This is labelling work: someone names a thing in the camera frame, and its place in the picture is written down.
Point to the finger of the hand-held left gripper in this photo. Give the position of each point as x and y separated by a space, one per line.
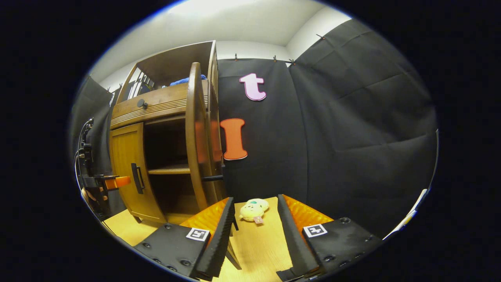
117 182

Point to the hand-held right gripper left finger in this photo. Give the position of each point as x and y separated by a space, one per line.
219 243

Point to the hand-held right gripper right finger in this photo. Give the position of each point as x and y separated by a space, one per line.
291 243

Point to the wooden cabinet door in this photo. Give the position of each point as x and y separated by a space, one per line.
193 137
125 176

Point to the wooden double-door shoe cabinet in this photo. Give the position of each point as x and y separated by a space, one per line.
172 62

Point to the yellow plush toy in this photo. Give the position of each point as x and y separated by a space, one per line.
252 210

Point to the wooden inner shelf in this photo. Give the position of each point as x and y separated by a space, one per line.
170 170

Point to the round black drawer knob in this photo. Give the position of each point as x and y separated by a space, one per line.
141 103

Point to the wooden ribbed drawer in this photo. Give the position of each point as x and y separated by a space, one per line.
164 102

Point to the blue towel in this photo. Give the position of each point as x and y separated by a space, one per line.
184 81

